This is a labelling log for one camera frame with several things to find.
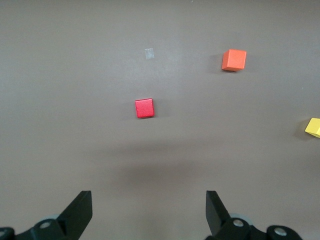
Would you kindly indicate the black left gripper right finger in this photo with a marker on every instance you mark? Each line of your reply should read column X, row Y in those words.
column 217, row 215

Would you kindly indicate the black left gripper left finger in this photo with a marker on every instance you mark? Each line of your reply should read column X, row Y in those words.
column 75, row 215

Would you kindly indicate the red cube block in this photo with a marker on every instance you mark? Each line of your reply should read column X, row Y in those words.
column 145, row 108

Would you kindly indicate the yellow cube block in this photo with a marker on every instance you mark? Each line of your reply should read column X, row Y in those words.
column 313, row 126

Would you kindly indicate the orange cube block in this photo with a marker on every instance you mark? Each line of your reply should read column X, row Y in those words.
column 234, row 60

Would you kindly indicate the clear tape piece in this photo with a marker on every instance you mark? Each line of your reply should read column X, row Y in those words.
column 149, row 53

